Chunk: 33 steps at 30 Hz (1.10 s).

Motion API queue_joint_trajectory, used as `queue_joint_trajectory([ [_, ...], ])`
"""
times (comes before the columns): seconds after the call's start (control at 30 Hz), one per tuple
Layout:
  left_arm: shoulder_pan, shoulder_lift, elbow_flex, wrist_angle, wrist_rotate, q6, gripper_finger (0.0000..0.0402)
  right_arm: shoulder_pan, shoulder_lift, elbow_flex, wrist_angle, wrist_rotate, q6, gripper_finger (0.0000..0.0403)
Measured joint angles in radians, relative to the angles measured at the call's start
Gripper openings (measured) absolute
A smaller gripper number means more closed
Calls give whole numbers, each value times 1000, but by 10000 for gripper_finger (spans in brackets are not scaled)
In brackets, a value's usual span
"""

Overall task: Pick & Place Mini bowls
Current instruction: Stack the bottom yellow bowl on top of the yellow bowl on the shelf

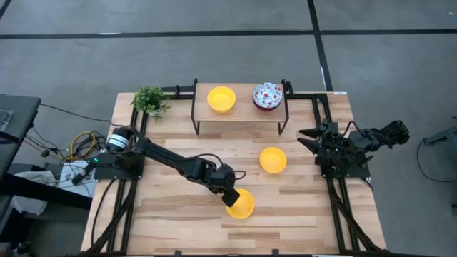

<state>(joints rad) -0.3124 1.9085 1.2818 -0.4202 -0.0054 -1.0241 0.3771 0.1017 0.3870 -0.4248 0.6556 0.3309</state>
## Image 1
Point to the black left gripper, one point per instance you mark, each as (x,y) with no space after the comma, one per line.
(225,182)

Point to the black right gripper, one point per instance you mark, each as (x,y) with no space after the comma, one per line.
(328,141)

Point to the yellow plastic bowl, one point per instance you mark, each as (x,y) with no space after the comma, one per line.
(244,210)
(221,100)
(273,160)

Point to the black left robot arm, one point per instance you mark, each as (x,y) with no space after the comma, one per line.
(168,157)

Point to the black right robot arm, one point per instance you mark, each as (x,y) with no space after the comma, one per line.
(371,139)

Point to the small potted green plant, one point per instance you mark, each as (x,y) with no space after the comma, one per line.
(150,100)

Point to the grey equipment stand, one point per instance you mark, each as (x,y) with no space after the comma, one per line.
(442,137)

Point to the white printed box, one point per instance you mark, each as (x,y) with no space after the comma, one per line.
(84,187)

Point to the white plastic bag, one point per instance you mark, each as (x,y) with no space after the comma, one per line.
(26,205)

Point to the black side table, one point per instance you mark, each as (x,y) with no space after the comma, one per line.
(18,114)

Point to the wooden shelf riser black frame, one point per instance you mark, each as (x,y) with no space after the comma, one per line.
(242,114)

